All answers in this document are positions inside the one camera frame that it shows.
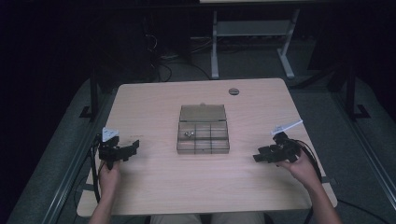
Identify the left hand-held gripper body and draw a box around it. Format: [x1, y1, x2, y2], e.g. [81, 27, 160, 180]
[97, 126, 132, 171]

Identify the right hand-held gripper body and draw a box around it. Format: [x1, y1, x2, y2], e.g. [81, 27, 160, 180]
[263, 119, 304, 164]

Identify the clear plastic compartment box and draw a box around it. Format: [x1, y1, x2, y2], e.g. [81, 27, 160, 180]
[176, 104, 231, 155]

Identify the person's left hand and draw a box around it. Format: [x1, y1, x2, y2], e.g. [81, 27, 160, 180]
[98, 160, 122, 191]

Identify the person's right hand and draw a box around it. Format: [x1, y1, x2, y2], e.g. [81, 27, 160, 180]
[276, 148, 322, 189]

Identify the black metal stand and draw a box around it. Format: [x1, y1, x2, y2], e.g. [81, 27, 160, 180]
[341, 62, 372, 121]
[78, 69, 101, 121]

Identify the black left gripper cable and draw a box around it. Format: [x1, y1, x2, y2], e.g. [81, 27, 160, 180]
[89, 133, 105, 203]

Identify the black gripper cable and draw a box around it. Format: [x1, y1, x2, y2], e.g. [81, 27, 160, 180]
[89, 133, 105, 203]
[294, 139, 324, 185]

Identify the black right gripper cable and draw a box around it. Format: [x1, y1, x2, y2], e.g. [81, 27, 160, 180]
[294, 139, 324, 185]

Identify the black floor cable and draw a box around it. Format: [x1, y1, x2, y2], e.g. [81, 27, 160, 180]
[155, 60, 213, 82]

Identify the white metal desk frame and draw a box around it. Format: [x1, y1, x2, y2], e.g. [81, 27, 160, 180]
[199, 0, 302, 80]

